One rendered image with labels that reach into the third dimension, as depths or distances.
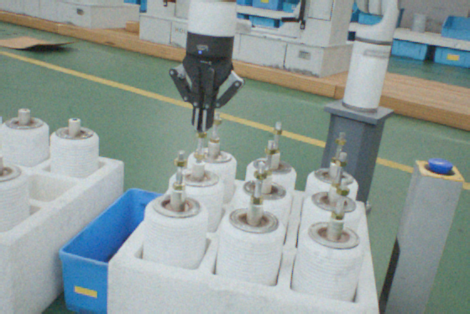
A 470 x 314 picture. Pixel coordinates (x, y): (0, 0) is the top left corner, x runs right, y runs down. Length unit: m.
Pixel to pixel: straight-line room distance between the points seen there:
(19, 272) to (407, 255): 0.66
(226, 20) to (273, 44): 2.32
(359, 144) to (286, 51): 1.81
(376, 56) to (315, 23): 1.77
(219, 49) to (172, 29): 2.76
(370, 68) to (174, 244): 0.74
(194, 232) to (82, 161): 0.37
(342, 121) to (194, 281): 0.71
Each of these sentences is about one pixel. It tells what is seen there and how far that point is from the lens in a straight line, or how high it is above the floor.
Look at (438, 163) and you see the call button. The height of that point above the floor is 0.33.
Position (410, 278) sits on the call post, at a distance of 0.96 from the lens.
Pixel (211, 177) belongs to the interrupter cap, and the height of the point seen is 0.25.
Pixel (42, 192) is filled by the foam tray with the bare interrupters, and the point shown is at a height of 0.14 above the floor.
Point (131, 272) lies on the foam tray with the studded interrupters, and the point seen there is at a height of 0.17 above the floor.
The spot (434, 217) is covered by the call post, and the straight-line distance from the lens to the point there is 0.91.
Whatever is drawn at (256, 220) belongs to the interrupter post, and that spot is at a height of 0.26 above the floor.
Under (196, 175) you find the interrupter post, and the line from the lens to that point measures 0.84.
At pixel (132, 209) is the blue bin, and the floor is 0.07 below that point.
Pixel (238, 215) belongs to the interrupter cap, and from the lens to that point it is 0.74.
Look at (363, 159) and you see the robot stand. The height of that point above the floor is 0.18.
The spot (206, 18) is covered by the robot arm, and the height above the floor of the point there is 0.52.
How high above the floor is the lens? 0.59
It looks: 20 degrees down
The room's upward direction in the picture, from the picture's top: 7 degrees clockwise
